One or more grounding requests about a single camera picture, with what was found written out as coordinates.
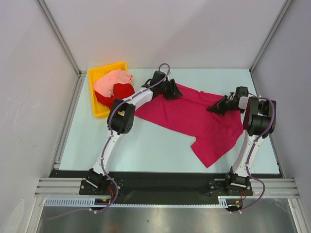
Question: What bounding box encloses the left aluminium frame post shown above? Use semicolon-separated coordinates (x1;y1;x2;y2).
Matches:
35;0;84;77

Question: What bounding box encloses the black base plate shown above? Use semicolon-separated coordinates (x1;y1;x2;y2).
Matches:
48;170;284;204

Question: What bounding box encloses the aluminium frame post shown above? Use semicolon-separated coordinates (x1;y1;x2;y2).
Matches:
35;0;84;77
249;0;294;74

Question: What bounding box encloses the right aluminium frame post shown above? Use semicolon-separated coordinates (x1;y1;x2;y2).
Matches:
249;0;294;74

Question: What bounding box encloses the yellow plastic bin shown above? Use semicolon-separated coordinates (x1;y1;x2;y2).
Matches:
88;62;128;119

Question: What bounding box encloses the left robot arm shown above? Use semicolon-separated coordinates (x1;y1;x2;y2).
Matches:
86;69;183;194

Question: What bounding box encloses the red t shirt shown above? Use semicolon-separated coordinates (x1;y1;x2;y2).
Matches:
95;83;135;109

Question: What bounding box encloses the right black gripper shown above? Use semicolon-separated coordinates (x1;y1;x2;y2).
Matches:
207;95;242;116

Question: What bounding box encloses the white slotted cable duct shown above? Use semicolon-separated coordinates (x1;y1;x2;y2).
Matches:
45;196;242;208

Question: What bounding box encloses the magenta t shirt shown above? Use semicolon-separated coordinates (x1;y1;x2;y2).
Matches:
135;84;243;167

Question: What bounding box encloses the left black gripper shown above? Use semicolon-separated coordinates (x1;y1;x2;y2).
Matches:
158;79;182;100

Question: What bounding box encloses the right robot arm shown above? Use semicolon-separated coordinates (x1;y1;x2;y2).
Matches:
207;86;276;196

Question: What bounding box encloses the light pink t shirt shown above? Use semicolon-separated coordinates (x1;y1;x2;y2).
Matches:
93;69;134;98

